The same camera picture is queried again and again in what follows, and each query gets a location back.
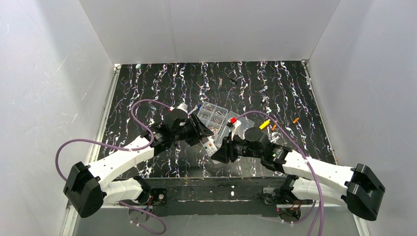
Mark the aluminium frame rail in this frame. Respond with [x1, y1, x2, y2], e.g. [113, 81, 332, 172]
[64, 64, 121, 216]

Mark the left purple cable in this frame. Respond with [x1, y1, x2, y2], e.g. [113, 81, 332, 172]
[55, 99, 172, 236]

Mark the white remote control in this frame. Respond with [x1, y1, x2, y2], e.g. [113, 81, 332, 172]
[201, 137, 218, 157]

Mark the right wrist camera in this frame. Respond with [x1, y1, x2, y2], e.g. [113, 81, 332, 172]
[227, 117, 241, 140]

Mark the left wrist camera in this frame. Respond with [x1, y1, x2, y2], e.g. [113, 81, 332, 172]
[170, 103, 188, 113]

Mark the blue handled small tool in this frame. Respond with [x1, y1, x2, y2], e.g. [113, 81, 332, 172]
[192, 104, 202, 112]

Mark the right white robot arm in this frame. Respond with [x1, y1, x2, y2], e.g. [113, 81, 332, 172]
[203, 127, 386, 221]

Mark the yellow handled screwdriver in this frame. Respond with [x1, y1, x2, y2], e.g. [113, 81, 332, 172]
[259, 120, 270, 130]

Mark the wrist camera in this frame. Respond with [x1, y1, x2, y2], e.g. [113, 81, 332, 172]
[170, 103, 188, 113]
[227, 117, 241, 140]

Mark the clear plastic parts box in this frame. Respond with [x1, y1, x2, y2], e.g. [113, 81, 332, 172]
[197, 102, 239, 148]

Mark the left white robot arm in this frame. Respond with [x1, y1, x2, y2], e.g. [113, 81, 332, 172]
[63, 108, 213, 218]

